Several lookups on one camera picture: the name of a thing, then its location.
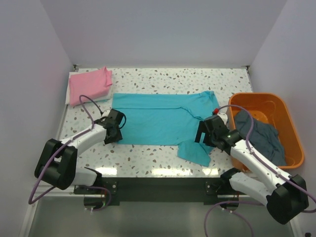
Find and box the teal t shirt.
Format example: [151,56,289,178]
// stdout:
[112,91,219,167]

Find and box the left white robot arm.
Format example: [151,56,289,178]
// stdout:
[35,109,126,194]

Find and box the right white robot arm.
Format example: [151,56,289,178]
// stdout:
[195,115,309,224]

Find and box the folded white t shirt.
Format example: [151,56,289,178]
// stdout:
[65,71,113,106]

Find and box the folded pink t shirt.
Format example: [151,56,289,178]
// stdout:
[68,66,113,107]

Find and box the grey t shirt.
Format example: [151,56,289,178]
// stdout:
[234,110,287,166]

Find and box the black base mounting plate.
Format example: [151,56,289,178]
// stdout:
[74,177,242,206]

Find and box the orange plastic basket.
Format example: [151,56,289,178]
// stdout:
[229,93,305,170]

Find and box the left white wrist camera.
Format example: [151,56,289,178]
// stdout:
[102,109,111,117]

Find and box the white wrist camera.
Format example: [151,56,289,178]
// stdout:
[212,108,228,124]
[102,109,111,117]

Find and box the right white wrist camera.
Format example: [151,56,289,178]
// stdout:
[212,108,228,124]

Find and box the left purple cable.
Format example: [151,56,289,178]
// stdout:
[28,95,113,212]

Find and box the purple cable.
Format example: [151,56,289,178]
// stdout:
[202,105,316,237]
[28,95,113,212]

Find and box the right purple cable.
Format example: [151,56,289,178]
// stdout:
[202,105,316,237]

